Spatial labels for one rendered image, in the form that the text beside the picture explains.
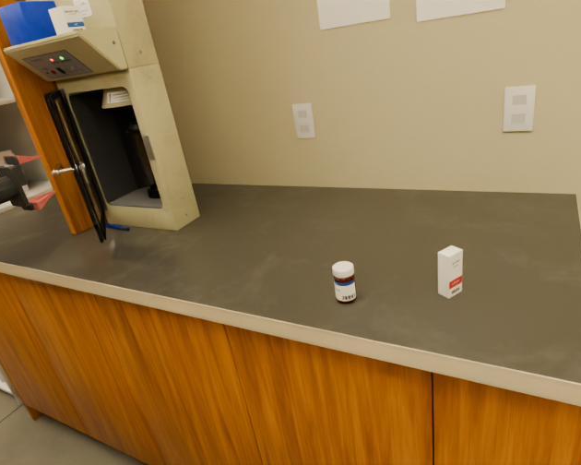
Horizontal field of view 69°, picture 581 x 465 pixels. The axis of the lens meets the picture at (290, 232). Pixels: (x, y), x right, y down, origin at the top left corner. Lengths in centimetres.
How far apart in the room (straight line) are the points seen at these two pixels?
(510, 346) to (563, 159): 69
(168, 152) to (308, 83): 49
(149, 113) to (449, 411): 102
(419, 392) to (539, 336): 22
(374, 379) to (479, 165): 73
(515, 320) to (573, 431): 18
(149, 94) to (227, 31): 41
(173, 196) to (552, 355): 102
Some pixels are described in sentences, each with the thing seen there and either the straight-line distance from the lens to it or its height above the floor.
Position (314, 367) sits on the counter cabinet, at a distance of 91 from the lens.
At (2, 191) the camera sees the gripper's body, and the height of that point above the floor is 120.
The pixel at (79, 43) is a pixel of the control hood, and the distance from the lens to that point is 121.
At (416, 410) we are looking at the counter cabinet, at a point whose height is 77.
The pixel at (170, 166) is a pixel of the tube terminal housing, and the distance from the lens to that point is 131.
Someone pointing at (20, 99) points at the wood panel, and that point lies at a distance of 150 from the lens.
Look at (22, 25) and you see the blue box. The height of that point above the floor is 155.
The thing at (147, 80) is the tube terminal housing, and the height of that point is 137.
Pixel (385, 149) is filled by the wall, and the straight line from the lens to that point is 137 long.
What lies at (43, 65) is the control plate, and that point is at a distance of 140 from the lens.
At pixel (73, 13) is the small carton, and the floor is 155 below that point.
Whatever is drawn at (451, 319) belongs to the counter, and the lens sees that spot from 80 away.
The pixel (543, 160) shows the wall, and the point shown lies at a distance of 133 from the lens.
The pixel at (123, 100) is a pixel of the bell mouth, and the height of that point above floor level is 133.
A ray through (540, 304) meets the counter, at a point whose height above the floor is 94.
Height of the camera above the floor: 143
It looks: 25 degrees down
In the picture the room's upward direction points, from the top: 10 degrees counter-clockwise
